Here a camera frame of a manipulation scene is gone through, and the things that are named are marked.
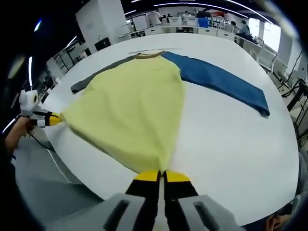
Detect white mesh chair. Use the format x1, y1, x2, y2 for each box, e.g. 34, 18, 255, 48
250, 44, 278, 73

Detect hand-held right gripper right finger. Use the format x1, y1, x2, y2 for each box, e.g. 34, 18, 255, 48
163, 170, 243, 231

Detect white counter cabinets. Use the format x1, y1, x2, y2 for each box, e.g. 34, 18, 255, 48
117, 24, 236, 41

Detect person's left hand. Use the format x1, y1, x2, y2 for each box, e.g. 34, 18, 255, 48
18, 116, 33, 135

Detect yellow blue grey garment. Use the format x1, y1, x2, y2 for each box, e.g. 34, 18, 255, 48
60, 51, 270, 175

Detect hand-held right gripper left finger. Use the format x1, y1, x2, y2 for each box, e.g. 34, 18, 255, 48
102, 169, 162, 231

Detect white pillar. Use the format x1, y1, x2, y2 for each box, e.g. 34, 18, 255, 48
76, 0, 126, 52
276, 23, 298, 57

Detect black metal frame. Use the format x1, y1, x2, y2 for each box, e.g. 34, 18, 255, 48
287, 78, 308, 141

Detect black cable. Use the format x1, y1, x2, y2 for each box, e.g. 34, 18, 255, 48
25, 128, 56, 152

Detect black cabinet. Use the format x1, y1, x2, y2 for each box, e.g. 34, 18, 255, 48
94, 37, 112, 51

